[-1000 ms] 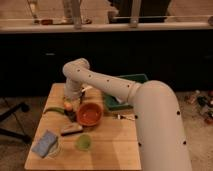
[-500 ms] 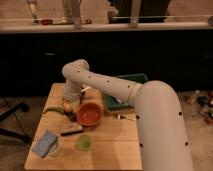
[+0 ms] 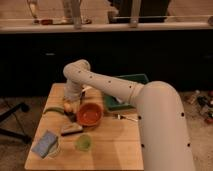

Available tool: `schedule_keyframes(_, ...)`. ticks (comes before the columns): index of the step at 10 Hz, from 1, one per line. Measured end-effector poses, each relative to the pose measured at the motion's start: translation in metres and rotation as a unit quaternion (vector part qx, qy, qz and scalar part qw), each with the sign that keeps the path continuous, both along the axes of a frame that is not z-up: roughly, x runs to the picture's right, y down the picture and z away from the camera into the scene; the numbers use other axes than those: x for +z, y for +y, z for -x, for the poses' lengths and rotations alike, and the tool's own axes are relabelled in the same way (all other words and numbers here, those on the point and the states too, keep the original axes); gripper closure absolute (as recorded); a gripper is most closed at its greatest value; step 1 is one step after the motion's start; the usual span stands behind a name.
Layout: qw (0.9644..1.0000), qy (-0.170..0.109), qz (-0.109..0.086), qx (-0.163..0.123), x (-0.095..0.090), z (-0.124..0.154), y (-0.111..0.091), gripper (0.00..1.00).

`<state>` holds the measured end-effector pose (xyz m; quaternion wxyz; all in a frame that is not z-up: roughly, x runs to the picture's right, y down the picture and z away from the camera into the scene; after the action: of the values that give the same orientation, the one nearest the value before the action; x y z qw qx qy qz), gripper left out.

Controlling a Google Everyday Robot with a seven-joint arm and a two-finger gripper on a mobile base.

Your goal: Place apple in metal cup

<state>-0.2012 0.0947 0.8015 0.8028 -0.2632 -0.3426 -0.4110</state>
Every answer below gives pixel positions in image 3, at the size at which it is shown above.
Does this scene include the black office chair base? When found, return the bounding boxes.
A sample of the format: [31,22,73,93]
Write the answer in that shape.
[0,99,32,144]

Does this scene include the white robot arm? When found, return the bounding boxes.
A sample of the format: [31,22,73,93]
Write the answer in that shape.
[63,59,195,171]

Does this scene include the brown wedge brush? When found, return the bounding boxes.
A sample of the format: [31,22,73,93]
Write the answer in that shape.
[61,123,83,136]

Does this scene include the green plastic cup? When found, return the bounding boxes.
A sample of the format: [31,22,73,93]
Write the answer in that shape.
[75,134,91,151]

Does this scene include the silver fork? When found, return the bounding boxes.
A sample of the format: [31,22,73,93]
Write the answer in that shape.
[113,114,138,122]

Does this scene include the yellow apple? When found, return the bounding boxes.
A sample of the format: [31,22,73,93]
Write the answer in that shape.
[64,103,74,112]

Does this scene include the blue sponge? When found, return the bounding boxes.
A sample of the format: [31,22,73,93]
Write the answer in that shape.
[31,131,58,158]

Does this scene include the green tray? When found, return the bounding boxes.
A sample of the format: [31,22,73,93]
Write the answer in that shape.
[103,74,149,111]

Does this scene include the orange bowl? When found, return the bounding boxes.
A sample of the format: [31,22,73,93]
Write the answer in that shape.
[76,103,103,126]

